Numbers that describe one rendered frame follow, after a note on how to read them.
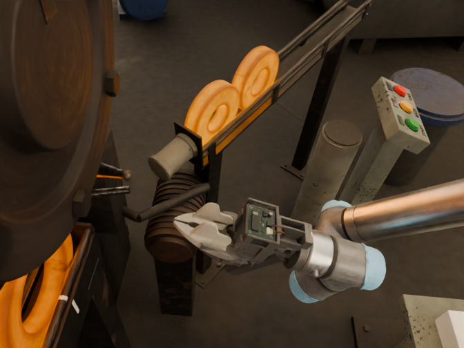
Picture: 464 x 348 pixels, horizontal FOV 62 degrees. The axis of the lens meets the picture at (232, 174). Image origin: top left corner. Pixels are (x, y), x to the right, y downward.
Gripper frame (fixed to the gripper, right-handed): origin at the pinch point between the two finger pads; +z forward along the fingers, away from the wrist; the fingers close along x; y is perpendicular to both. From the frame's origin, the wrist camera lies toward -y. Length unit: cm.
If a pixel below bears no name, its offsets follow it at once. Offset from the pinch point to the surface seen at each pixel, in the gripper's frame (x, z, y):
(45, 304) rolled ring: 12.4, 15.8, -10.4
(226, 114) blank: -33.5, -6.3, -2.7
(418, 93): -88, -82, -7
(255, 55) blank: -42.3, -8.3, 8.4
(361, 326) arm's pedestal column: -15, -75, -53
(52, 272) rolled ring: 8.1, 16.3, -8.9
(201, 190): -22.0, -6.5, -17.0
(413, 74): -101, -83, -7
